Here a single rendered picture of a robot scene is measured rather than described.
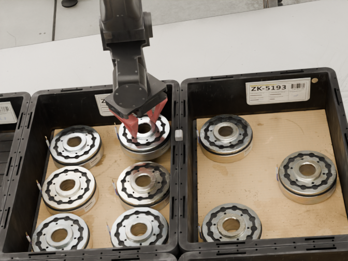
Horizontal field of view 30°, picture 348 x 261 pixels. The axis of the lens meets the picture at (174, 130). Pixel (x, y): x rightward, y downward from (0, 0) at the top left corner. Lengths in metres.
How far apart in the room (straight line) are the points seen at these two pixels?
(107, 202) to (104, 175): 0.07
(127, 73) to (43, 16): 2.17
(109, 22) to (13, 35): 2.14
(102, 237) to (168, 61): 0.64
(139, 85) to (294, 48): 0.71
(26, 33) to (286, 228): 2.18
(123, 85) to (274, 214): 0.36
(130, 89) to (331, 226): 0.42
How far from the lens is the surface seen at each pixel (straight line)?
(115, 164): 1.29
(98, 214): 1.22
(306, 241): 1.03
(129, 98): 1.07
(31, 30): 3.14
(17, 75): 1.77
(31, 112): 1.30
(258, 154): 1.27
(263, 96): 1.30
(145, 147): 1.23
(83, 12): 3.16
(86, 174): 1.25
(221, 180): 1.23
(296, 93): 1.31
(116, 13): 1.00
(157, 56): 1.71
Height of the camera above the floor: 1.78
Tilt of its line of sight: 46 degrees down
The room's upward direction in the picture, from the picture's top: 10 degrees counter-clockwise
